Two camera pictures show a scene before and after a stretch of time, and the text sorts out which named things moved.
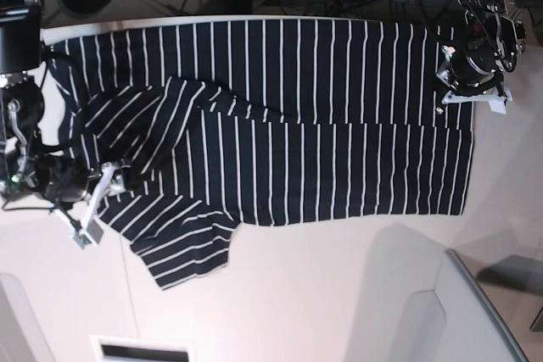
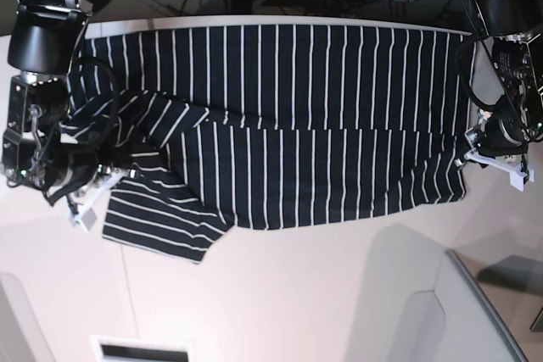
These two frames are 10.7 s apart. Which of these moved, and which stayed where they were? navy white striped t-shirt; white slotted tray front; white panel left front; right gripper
Moved: right gripper
Stayed: white slotted tray front; white panel left front; navy white striped t-shirt
